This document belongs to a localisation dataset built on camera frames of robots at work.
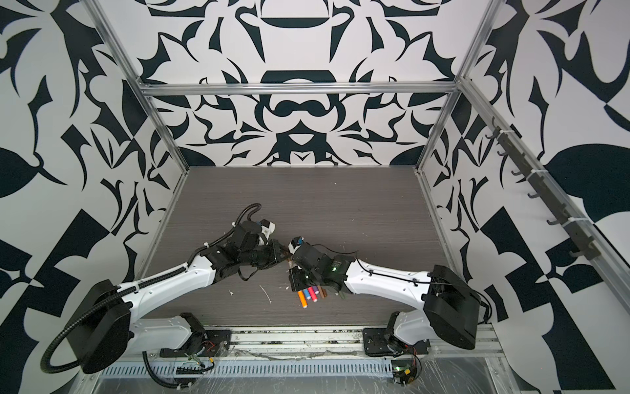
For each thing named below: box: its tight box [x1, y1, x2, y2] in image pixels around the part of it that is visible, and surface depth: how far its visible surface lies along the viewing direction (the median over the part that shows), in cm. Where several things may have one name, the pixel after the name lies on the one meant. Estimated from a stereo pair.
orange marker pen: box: [296, 290, 309, 309], surface depth 84 cm
